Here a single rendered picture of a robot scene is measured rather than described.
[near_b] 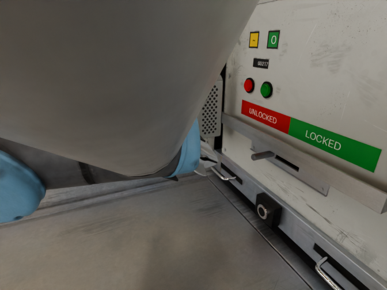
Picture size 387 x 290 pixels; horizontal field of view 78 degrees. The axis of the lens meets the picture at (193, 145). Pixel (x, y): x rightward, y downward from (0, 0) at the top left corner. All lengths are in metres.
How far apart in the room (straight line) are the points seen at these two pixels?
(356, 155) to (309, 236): 0.18
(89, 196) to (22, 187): 0.48
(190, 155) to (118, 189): 0.50
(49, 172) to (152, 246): 0.34
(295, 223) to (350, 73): 0.28
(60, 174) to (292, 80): 0.39
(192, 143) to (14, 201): 0.15
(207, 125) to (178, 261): 0.31
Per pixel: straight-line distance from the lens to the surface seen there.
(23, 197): 0.24
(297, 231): 0.53
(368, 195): 0.37
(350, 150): 0.42
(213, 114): 0.60
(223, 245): 0.54
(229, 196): 0.67
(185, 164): 0.23
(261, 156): 0.51
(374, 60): 0.40
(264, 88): 0.52
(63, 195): 0.71
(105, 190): 0.70
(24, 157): 0.24
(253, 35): 0.57
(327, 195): 0.47
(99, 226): 0.61
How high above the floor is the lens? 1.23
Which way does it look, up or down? 23 degrees down
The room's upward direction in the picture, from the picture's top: straight up
